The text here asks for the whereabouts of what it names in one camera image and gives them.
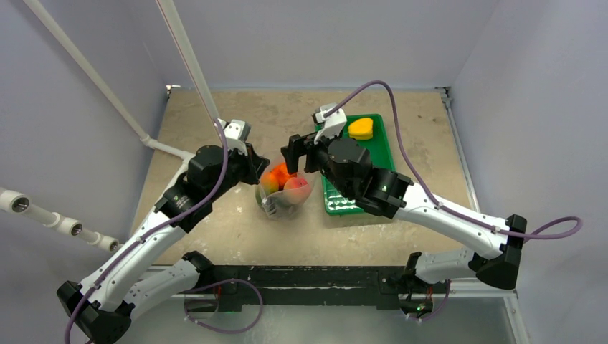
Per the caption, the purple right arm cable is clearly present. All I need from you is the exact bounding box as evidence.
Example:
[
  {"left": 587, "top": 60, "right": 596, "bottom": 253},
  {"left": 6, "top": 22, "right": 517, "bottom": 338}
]
[{"left": 325, "top": 80, "right": 584, "bottom": 242}]

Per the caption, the toy peach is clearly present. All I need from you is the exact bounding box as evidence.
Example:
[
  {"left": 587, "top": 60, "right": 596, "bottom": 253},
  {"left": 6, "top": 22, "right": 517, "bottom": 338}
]
[{"left": 283, "top": 177, "right": 312, "bottom": 204}]

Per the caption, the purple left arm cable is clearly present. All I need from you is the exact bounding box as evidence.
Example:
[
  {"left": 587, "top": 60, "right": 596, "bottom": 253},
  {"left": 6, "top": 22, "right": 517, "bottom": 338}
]
[{"left": 64, "top": 118, "right": 230, "bottom": 344}]

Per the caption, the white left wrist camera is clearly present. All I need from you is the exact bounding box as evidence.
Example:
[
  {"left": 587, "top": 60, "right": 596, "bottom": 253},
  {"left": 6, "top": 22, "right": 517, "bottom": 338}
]
[{"left": 217, "top": 118, "right": 251, "bottom": 156}]

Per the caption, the orange toy pumpkin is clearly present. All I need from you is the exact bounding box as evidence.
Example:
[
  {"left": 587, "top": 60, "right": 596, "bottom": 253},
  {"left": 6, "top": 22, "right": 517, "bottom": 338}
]
[{"left": 270, "top": 163, "right": 298, "bottom": 190}]

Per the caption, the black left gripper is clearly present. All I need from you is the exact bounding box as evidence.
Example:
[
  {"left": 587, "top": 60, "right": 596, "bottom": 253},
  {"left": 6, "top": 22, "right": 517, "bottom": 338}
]
[{"left": 207, "top": 140, "right": 269, "bottom": 201}]

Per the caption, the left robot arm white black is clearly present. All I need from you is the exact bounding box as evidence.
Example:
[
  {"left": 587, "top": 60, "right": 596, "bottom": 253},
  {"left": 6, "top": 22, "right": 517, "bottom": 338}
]
[{"left": 57, "top": 144, "right": 270, "bottom": 343}]

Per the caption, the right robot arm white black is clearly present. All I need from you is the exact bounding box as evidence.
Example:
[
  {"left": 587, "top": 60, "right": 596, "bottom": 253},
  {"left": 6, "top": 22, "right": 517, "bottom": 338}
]
[{"left": 280, "top": 134, "right": 527, "bottom": 292}]

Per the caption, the green plastic tray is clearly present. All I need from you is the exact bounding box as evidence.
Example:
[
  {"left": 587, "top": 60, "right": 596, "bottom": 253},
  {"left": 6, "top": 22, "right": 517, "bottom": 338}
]
[{"left": 321, "top": 113, "right": 395, "bottom": 216}]

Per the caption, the orange green toy mango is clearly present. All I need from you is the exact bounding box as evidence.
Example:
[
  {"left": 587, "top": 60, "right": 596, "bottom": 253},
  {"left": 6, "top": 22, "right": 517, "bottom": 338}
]
[{"left": 255, "top": 172, "right": 280, "bottom": 205}]

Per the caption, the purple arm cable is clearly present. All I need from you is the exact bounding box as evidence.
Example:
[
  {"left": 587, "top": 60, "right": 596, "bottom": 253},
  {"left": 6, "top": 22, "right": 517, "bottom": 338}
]
[
  {"left": 325, "top": 80, "right": 584, "bottom": 242},
  {"left": 64, "top": 118, "right": 230, "bottom": 344}
]

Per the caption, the yellow toy bell pepper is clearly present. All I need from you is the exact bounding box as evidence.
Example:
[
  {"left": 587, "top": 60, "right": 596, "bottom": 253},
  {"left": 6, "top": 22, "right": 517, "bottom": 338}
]
[{"left": 348, "top": 117, "right": 374, "bottom": 141}]

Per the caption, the clear pink zip top bag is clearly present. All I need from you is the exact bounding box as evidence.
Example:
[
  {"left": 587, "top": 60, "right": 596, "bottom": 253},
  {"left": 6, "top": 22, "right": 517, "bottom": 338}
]
[{"left": 255, "top": 157, "right": 315, "bottom": 220}]

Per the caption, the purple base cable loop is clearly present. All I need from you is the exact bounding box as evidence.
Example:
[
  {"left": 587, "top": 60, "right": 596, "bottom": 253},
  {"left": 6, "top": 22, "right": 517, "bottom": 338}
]
[{"left": 183, "top": 279, "right": 264, "bottom": 335}]

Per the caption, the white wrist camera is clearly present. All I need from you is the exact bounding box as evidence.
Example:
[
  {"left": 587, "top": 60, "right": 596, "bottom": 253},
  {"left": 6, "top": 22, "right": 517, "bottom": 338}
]
[
  {"left": 217, "top": 118, "right": 251, "bottom": 156},
  {"left": 312, "top": 103, "right": 347, "bottom": 145}
]

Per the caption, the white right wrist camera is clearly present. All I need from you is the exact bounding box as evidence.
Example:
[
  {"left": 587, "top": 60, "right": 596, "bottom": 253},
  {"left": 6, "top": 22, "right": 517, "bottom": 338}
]
[{"left": 312, "top": 103, "right": 347, "bottom": 145}]

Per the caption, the white pvc pipe frame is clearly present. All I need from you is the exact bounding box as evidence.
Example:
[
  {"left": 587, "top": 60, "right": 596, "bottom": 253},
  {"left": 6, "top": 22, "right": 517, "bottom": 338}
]
[{"left": 0, "top": 0, "right": 224, "bottom": 252}]

